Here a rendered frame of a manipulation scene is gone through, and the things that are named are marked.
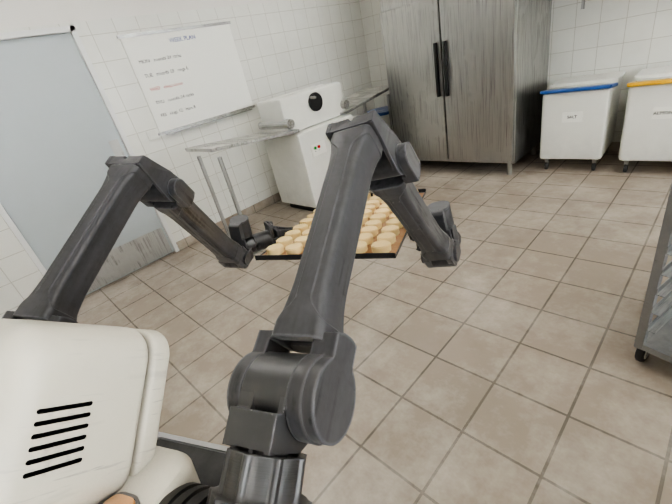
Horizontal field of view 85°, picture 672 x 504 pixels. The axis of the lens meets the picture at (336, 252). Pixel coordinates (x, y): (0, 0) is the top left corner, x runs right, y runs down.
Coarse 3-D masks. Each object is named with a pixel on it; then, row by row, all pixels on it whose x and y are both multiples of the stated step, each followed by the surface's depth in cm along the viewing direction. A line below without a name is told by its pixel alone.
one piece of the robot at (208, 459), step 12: (156, 444) 58; (168, 444) 57; (180, 444) 57; (192, 444) 56; (204, 444) 56; (216, 444) 55; (192, 456) 55; (204, 456) 54; (216, 456) 54; (204, 468) 52; (216, 468) 52; (204, 480) 51; (216, 480) 50
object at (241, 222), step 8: (240, 216) 113; (232, 224) 109; (240, 224) 109; (248, 224) 112; (232, 232) 110; (240, 232) 110; (248, 232) 113; (240, 240) 111; (248, 248) 112; (248, 256) 111; (248, 264) 111
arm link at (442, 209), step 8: (432, 208) 90; (440, 208) 88; (448, 208) 88; (440, 216) 87; (448, 216) 88; (440, 224) 88; (448, 224) 89; (448, 232) 88; (456, 240) 88; (456, 248) 86; (456, 256) 85
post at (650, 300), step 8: (664, 216) 126; (664, 224) 127; (664, 232) 128; (664, 240) 129; (656, 248) 132; (664, 248) 130; (656, 256) 133; (664, 256) 131; (656, 264) 134; (664, 264) 134; (656, 272) 136; (656, 280) 137; (648, 288) 140; (656, 288) 138; (648, 296) 141; (656, 296) 140; (648, 304) 143; (648, 312) 144; (640, 320) 148; (648, 320) 145; (640, 328) 149; (640, 336) 150; (640, 344) 152
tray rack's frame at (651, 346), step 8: (664, 328) 156; (648, 336) 154; (656, 336) 153; (664, 336) 152; (648, 344) 151; (656, 344) 150; (664, 344) 149; (648, 352) 150; (656, 352) 148; (664, 352) 146
